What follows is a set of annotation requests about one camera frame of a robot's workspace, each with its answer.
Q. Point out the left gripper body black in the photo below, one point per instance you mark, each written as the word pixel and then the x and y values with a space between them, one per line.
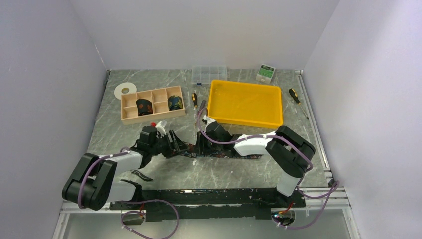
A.
pixel 159 146

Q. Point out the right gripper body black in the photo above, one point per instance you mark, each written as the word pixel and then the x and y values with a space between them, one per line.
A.
pixel 216 147

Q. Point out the navy floral necktie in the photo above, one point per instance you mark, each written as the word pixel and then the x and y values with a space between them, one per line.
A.
pixel 219 154

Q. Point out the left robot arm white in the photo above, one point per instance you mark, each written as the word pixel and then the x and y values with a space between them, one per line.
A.
pixel 94 181

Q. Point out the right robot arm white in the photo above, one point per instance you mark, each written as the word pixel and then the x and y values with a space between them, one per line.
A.
pixel 291 152

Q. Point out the white tape roll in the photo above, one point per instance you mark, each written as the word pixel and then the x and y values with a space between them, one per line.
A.
pixel 124 88

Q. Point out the yellow plastic tray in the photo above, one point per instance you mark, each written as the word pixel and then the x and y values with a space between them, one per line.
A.
pixel 245 104

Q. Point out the dark rolled tie orange pattern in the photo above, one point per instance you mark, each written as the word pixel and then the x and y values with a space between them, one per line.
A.
pixel 144 107

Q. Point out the small black curved piece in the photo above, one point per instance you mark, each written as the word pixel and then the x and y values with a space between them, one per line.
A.
pixel 141 176

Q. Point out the wooden compartment organizer box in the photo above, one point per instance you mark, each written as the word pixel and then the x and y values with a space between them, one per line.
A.
pixel 158 97

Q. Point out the blue rolled tie yellow flowers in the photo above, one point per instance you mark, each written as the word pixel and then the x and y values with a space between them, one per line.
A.
pixel 175 103

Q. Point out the clear plastic parts box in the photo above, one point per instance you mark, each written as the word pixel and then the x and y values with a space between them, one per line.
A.
pixel 203 75

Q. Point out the green white small box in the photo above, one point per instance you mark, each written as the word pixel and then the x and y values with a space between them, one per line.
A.
pixel 265 74

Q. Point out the black yellow screwdriver right side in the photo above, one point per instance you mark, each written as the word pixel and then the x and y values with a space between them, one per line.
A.
pixel 295 97

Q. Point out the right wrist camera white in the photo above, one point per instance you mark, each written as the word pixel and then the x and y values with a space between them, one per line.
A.
pixel 207 120

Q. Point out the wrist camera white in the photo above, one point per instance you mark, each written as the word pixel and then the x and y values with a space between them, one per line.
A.
pixel 160 126
pixel 207 120

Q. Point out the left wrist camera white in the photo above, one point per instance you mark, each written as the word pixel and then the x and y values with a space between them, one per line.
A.
pixel 160 126

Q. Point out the blue red handled screwdriver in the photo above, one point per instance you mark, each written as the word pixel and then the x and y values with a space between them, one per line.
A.
pixel 201 106

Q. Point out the black yellow handled screwdriver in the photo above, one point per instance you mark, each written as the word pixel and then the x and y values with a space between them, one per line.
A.
pixel 195 102

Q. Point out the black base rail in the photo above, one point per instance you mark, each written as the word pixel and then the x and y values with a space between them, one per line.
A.
pixel 258 203

